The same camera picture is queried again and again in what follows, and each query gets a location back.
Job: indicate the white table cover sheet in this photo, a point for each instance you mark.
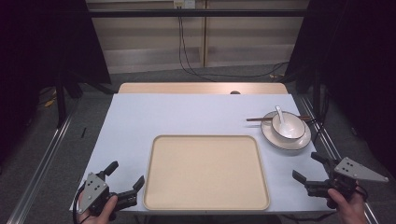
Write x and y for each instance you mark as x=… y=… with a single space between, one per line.
x=186 y=115

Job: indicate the black metal stand post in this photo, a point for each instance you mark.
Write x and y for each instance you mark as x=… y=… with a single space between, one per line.
x=316 y=93
x=61 y=99

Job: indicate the white plate with dark rim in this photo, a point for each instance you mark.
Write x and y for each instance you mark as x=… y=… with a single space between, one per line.
x=285 y=140

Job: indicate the person's left hand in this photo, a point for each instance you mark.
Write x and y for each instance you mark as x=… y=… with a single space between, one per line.
x=101 y=212

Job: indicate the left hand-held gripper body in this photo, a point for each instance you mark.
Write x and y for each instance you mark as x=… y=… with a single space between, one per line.
x=93 y=192

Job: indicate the black horizontal metal bar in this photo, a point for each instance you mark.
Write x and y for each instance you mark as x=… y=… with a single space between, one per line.
x=196 y=13

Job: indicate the white wall outlet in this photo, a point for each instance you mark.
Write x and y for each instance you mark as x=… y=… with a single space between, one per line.
x=184 y=3

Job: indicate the silver metal floor rail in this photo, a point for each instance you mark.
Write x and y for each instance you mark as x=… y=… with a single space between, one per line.
x=46 y=158
x=330 y=149

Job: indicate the brown wooden chopstick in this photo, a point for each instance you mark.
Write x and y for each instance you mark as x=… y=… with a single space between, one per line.
x=260 y=118

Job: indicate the white bowl with dark rim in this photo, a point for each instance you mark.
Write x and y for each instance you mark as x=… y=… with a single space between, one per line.
x=289 y=126

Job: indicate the beige rectangular tray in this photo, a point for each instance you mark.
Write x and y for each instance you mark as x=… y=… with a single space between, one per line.
x=206 y=172

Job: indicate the person's right hand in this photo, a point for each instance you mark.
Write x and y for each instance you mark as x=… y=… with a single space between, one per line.
x=347 y=207

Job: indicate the dark table grommet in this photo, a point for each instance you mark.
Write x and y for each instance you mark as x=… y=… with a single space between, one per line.
x=235 y=92

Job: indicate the white ceramic spoon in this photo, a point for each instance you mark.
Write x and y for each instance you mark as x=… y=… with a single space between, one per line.
x=280 y=115

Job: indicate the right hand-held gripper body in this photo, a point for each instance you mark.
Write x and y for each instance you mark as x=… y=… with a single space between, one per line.
x=342 y=178

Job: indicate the black curtain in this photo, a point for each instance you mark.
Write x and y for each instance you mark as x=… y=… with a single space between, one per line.
x=37 y=62
x=358 y=77

